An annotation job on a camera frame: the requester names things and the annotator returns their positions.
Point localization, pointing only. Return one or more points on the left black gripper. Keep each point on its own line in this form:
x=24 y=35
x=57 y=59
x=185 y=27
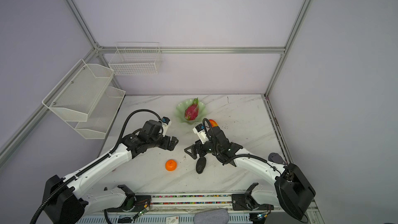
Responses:
x=172 y=143

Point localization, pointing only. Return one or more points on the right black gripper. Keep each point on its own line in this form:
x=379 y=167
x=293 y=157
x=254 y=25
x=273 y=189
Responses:
x=199 y=145

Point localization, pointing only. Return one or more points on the dark fake avocado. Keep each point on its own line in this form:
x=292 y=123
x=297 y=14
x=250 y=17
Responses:
x=200 y=165

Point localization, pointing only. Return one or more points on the fake orange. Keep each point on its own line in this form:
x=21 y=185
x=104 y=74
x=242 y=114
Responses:
x=171 y=165

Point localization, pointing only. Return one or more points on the red yellow fake mango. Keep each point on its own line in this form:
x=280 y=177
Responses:
x=213 y=123

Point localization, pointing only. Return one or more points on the pink fake dragon fruit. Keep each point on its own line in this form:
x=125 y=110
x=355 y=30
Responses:
x=192 y=111

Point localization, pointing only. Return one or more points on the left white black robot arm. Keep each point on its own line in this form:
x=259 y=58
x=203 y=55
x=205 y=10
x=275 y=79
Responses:
x=66 y=199

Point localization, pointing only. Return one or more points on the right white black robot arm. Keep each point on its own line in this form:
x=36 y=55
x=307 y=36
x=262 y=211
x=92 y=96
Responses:
x=293 y=192

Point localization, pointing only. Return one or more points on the green scalloped fruit bowl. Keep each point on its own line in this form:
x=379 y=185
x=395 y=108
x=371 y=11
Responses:
x=180 y=112

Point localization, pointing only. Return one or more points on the grey cloth pad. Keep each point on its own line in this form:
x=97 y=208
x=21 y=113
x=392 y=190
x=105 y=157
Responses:
x=216 y=216

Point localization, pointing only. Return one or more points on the white mesh lower shelf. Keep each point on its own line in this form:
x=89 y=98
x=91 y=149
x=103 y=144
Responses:
x=103 y=115

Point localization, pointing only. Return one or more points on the white mesh shelf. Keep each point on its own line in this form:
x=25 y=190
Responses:
x=103 y=115
x=75 y=97

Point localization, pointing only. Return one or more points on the white mesh upper shelf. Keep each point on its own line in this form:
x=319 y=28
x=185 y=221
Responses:
x=75 y=97

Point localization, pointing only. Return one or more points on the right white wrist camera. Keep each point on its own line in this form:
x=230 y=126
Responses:
x=200 y=131

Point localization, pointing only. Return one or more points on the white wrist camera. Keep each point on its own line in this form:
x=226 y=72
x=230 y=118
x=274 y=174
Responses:
x=200 y=131
x=166 y=122

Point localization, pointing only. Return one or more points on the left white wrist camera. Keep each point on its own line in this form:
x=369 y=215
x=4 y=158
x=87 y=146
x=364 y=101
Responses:
x=166 y=122

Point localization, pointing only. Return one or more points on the aluminium front rail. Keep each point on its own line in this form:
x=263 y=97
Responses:
x=170 y=203

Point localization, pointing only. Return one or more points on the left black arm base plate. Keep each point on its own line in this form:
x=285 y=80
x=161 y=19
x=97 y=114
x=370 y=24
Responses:
x=135 y=203

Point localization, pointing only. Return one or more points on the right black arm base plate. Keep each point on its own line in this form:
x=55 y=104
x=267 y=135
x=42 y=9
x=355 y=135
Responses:
x=243 y=202

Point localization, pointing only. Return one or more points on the white wire basket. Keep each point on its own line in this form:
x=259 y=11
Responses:
x=136 y=58

